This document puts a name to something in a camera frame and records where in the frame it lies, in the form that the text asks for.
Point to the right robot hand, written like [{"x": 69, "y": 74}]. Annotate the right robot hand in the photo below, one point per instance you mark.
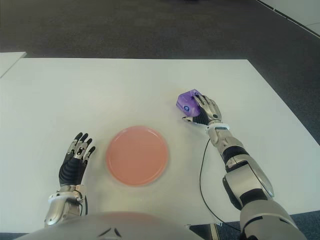
[{"x": 208, "y": 110}]

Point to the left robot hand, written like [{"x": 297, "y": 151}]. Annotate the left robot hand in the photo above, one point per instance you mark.
[{"x": 71, "y": 170}]

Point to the purple tissue paper pack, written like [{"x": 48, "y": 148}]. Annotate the purple tissue paper pack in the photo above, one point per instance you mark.
[{"x": 186, "y": 102}]

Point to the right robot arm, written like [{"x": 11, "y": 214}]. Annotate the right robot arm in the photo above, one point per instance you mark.
[{"x": 250, "y": 180}]

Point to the pink round plate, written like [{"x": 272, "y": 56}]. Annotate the pink round plate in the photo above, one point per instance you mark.
[{"x": 137, "y": 156}]

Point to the grey robot torso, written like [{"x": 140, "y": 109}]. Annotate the grey robot torso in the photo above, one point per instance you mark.
[{"x": 105, "y": 227}]

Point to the white neighbouring table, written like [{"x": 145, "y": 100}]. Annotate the white neighbouring table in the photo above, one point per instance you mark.
[{"x": 10, "y": 62}]

